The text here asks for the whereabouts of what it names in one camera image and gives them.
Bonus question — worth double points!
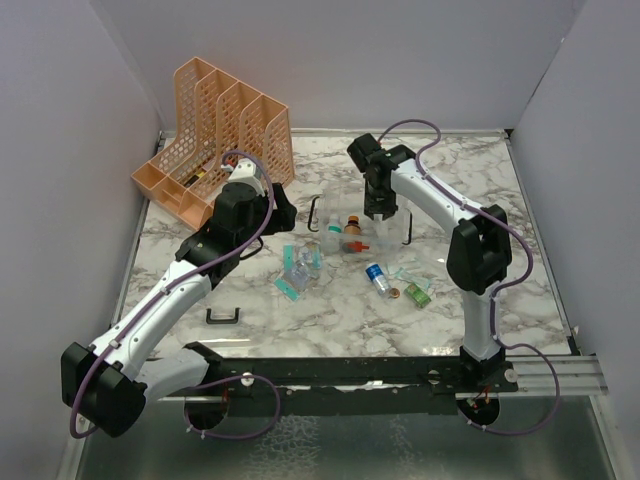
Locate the purple cable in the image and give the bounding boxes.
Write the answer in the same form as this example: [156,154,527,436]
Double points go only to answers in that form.
[68,149,282,441]
[379,118,562,439]

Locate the blue white medicine carton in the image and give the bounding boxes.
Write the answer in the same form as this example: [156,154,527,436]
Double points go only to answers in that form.
[372,214,389,242]

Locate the peach plastic file organizer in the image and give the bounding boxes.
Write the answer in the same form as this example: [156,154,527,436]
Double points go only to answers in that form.
[132,57,294,230]

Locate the blue labelled small bottle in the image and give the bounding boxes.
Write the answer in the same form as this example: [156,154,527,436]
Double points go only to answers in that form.
[365,263,391,296]

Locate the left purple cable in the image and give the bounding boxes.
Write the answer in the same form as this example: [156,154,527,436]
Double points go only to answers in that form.
[68,149,282,441]

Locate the clear teal sachet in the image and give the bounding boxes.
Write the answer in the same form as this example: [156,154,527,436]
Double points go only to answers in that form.
[387,259,431,290]

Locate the clear teal blister packs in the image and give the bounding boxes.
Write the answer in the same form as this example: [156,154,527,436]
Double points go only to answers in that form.
[274,241,323,301]

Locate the clear plastic medicine box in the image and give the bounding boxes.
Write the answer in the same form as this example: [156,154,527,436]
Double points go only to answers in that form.
[307,182,413,261]

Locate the brown bottle orange cap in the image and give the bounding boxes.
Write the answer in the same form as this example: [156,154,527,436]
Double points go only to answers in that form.
[343,215,362,236]

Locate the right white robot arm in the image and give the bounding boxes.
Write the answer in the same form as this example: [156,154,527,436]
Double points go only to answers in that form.
[347,133,512,391]

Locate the black box lid handle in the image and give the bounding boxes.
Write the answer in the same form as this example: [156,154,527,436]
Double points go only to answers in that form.
[205,307,241,325]

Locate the white bottle green cap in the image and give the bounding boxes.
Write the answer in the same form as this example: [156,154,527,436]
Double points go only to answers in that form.
[323,213,342,255]

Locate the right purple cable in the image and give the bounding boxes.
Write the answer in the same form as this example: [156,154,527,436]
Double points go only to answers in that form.
[379,118,562,439]

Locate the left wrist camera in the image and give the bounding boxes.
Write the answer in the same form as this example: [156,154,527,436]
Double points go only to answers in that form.
[221,158,265,196]

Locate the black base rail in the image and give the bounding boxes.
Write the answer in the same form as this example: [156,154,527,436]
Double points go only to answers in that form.
[186,342,518,416]

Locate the green small medicine box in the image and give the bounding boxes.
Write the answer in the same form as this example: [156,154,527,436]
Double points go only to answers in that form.
[404,283,431,308]

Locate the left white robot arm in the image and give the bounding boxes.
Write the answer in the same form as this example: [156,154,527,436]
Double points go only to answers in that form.
[61,181,297,438]

